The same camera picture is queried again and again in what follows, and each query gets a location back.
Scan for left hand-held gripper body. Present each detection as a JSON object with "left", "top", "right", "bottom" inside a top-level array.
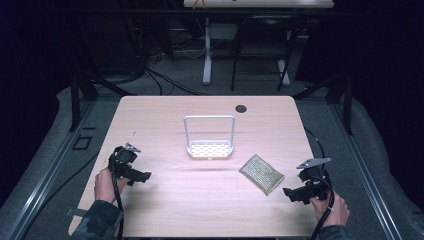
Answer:
[{"left": 108, "top": 142, "right": 142, "bottom": 178}]

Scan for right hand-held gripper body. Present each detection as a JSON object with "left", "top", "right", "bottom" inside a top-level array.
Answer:
[{"left": 296, "top": 157, "right": 333, "bottom": 201}]

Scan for green patterned scouring pad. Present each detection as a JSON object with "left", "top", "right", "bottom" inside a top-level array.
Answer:
[{"left": 238, "top": 153, "right": 286, "bottom": 197}]

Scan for white rack with handle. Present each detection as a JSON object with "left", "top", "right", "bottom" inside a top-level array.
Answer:
[{"left": 183, "top": 114, "right": 236, "bottom": 161}]

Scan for person's left hand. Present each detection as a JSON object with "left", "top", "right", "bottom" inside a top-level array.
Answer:
[{"left": 94, "top": 166, "right": 131, "bottom": 205}]

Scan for person's right hand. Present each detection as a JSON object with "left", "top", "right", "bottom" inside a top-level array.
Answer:
[{"left": 309, "top": 191, "right": 351, "bottom": 228}]

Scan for black metal stand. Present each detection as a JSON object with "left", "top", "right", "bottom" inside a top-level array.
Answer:
[
  {"left": 292, "top": 71, "right": 354, "bottom": 136},
  {"left": 64, "top": 19, "right": 138, "bottom": 133}
]

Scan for black chair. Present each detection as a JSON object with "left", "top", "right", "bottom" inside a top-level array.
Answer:
[{"left": 230, "top": 13, "right": 303, "bottom": 93}]

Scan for white desk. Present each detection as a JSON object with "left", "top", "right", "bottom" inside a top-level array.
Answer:
[{"left": 183, "top": 0, "right": 335, "bottom": 86}]

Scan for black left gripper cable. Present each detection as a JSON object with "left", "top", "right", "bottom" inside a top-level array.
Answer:
[{"left": 110, "top": 151, "right": 125, "bottom": 240}]

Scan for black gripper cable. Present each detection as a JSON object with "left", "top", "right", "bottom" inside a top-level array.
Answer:
[
  {"left": 110, "top": 151, "right": 125, "bottom": 240},
  {"left": 303, "top": 128, "right": 336, "bottom": 240}
]

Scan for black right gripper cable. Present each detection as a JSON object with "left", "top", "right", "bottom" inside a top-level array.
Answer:
[{"left": 303, "top": 128, "right": 336, "bottom": 240}]

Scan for grey metal floor rail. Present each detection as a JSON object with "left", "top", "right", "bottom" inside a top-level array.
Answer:
[
  {"left": 3, "top": 99, "right": 98, "bottom": 240},
  {"left": 328, "top": 103, "right": 403, "bottom": 240}
]

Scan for black floor cables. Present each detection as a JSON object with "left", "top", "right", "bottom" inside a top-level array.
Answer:
[{"left": 131, "top": 19, "right": 211, "bottom": 98}]

